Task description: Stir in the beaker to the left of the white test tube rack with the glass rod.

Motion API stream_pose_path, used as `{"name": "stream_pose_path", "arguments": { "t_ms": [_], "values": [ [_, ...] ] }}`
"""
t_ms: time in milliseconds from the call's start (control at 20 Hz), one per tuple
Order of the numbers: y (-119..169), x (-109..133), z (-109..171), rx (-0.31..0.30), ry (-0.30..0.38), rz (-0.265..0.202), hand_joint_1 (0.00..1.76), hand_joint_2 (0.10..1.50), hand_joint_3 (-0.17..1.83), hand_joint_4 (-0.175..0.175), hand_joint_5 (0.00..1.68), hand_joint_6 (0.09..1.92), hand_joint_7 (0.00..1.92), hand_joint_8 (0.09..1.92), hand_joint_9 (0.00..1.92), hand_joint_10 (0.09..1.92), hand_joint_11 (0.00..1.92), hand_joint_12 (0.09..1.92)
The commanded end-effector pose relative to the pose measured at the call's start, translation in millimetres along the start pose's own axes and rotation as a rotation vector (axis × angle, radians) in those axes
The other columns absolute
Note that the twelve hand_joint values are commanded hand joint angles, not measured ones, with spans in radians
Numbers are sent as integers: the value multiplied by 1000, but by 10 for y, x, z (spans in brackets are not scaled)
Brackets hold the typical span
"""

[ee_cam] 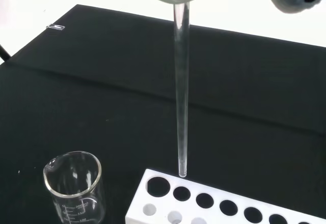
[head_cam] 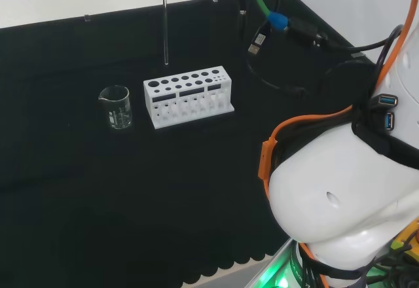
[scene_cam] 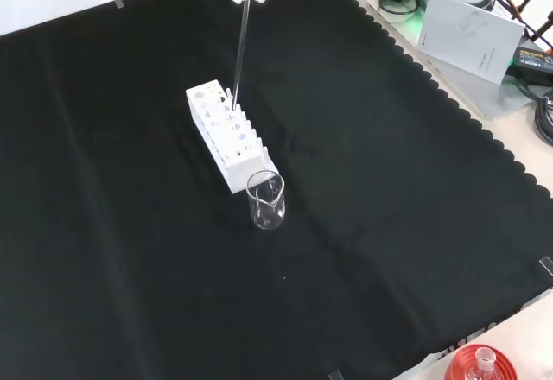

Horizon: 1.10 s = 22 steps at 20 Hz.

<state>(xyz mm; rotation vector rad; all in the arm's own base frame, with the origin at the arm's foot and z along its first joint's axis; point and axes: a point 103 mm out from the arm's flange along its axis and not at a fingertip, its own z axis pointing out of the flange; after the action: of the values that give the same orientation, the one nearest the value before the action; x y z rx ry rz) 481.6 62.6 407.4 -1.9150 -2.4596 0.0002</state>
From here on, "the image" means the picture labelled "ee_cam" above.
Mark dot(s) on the white test tube rack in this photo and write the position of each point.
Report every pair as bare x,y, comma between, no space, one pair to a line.
219,203

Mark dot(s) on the clear glass beaker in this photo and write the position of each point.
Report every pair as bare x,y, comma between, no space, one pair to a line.
74,183

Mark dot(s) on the black bench cloth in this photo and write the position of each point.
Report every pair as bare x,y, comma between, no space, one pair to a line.
127,94

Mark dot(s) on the small clear tag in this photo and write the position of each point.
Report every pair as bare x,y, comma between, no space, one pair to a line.
56,26

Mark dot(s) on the black tripod leg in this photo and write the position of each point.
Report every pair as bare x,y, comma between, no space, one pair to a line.
3,53

